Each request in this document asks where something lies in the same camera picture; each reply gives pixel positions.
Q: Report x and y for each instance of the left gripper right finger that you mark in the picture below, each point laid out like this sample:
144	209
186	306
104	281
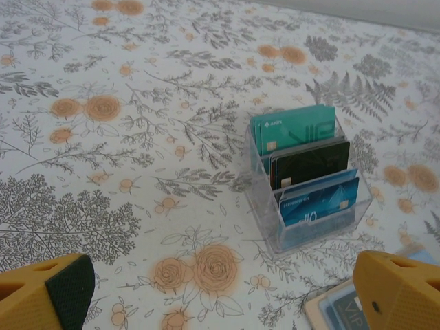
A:
402	299

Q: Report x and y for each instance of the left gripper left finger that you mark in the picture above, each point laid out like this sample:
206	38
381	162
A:
38	299

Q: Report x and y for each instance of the dark blue VIP card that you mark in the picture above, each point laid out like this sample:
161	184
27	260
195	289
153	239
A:
343	313

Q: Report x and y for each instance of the beige card holder wallet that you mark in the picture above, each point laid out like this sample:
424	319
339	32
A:
314	311

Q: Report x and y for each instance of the blue card box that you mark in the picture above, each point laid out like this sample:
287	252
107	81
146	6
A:
261	192

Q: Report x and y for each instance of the blue credit card stack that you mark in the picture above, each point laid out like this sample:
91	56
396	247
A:
319	206

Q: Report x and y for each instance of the black credit card stack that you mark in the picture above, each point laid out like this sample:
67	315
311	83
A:
309	165

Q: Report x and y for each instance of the teal credit card stack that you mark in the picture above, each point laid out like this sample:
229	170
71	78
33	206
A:
295	127

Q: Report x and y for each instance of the floral tablecloth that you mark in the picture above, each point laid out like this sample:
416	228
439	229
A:
137	137

